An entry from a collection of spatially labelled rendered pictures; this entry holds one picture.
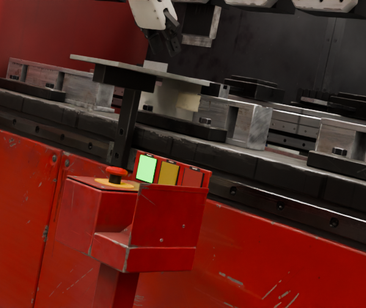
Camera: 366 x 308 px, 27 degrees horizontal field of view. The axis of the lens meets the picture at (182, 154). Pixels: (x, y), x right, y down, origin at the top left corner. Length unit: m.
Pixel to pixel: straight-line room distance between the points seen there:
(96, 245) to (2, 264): 0.87
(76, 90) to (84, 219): 0.85
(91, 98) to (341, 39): 0.71
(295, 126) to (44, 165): 0.64
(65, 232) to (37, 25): 1.28
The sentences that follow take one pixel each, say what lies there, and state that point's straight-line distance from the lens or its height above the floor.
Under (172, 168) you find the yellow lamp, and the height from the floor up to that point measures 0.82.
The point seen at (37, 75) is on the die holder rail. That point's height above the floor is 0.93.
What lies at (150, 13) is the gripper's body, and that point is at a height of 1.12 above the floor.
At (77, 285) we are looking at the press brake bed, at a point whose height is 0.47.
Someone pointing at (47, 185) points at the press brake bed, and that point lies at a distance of 1.98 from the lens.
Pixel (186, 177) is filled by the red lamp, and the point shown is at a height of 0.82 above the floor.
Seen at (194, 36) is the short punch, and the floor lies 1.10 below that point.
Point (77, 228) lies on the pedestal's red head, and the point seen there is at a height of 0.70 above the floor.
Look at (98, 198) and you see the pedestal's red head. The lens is 1.30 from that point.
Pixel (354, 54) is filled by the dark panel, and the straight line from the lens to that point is 2.15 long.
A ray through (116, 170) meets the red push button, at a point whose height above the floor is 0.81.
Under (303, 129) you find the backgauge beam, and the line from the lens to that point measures 1.87.
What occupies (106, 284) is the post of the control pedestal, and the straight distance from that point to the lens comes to 1.37.
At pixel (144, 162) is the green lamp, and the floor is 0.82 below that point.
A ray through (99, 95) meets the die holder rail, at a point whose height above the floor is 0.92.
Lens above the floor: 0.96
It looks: 4 degrees down
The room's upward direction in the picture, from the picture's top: 11 degrees clockwise
